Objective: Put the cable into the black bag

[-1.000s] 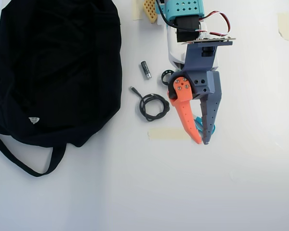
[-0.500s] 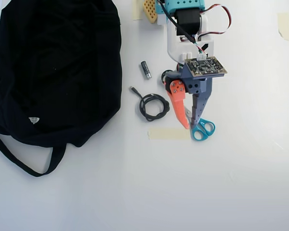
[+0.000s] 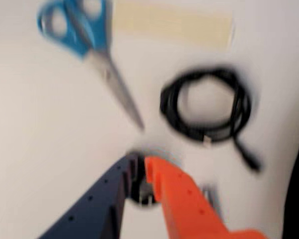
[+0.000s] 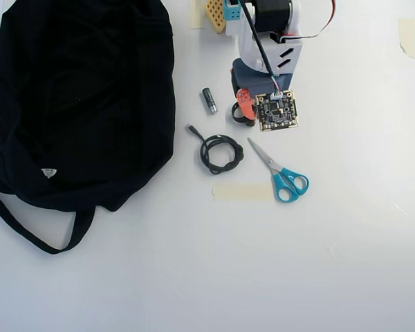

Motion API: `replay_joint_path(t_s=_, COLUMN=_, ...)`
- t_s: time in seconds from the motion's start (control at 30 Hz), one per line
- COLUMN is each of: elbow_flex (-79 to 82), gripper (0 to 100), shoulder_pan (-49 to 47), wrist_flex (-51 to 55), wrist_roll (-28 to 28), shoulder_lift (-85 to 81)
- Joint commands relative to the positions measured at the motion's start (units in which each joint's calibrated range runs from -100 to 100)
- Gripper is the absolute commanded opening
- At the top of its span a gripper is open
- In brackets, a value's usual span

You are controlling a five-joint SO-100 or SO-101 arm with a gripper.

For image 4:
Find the black AA battery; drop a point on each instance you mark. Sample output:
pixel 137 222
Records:
pixel 210 101

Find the white grey teal robot arm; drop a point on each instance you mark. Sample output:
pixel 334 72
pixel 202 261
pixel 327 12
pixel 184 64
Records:
pixel 249 45

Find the square camera circuit board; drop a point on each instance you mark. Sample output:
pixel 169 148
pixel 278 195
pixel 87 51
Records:
pixel 277 111

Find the torn beige masking tape strip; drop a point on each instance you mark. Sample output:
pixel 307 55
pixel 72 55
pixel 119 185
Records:
pixel 408 38

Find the grey-blue gripper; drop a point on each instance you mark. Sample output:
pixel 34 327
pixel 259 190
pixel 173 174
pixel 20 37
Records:
pixel 246 104

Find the narrow beige masking tape strip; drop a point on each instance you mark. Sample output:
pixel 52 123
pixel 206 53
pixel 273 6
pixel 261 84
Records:
pixel 196 17

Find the yellow perforated base block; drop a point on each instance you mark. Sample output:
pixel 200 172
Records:
pixel 216 15

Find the long beige masking tape strip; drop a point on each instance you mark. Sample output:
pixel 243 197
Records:
pixel 242 192

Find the black fabric bag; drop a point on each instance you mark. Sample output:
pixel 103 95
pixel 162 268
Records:
pixel 72 103

